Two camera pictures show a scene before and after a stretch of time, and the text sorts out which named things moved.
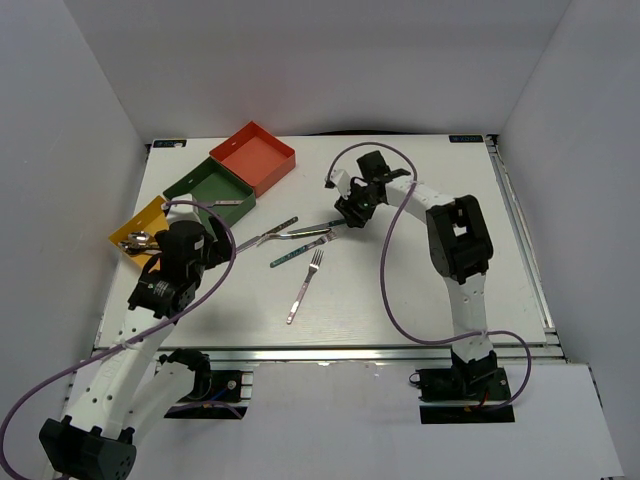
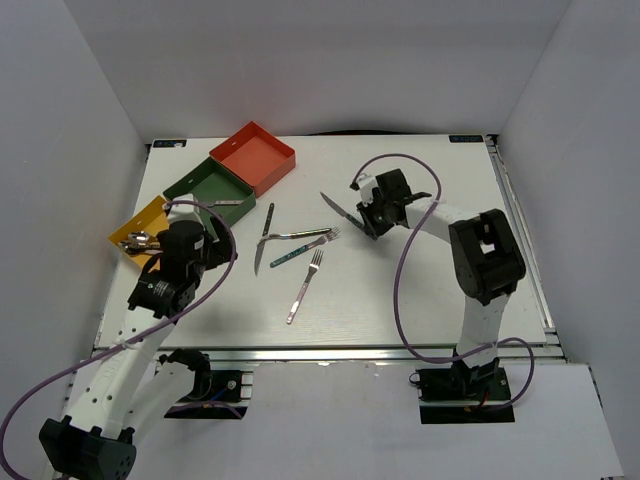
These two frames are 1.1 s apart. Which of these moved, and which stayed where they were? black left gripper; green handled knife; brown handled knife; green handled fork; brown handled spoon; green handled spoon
Moved: green handled knife; brown handled knife
Stayed: green handled spoon; brown handled spoon; green handled fork; black left gripper
